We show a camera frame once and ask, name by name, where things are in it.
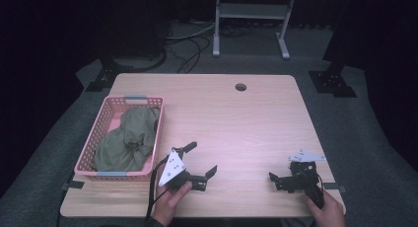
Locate person's left hand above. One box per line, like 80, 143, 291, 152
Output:
151, 181, 193, 227

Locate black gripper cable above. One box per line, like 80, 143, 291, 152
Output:
145, 154, 173, 221

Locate white metal stand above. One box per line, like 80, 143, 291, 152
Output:
212, 0, 299, 60

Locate black floor cables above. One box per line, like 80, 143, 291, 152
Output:
164, 24, 254, 75

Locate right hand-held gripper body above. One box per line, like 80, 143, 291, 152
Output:
275, 149, 327, 210

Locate black stand base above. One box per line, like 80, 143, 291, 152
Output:
85, 54, 133, 93
308, 59, 358, 99

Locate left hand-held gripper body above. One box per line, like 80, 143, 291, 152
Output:
158, 147, 209, 192

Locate olive green cloth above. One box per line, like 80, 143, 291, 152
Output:
93, 107, 162, 173

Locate person's right hand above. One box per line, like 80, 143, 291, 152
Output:
302, 190, 347, 227

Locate pink plastic basket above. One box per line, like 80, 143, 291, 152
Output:
73, 94, 165, 183

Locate white floor cable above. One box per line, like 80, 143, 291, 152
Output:
166, 20, 220, 41

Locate black table bracket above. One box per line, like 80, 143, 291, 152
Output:
322, 182, 347, 193
60, 180, 86, 191

